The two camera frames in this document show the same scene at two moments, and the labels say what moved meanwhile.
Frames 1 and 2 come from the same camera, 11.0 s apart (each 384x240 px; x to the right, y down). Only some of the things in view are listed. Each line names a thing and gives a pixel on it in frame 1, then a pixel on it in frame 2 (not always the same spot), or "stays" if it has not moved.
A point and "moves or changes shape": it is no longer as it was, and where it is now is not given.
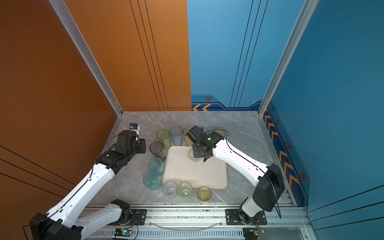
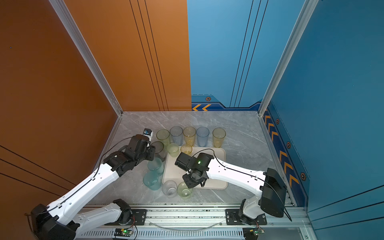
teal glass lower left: (152, 179) stays
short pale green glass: (191, 155) moves or changes shape
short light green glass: (184, 190) stays
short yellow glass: (204, 193) -> (186, 149)
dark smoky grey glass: (157, 148) stays
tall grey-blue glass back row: (176, 132) stays
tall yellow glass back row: (189, 142) stays
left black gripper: (143, 146) -> (152, 153)
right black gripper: (195, 152) -> (188, 184)
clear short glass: (169, 188) stays
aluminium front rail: (201, 222) stays
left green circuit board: (124, 232) stays
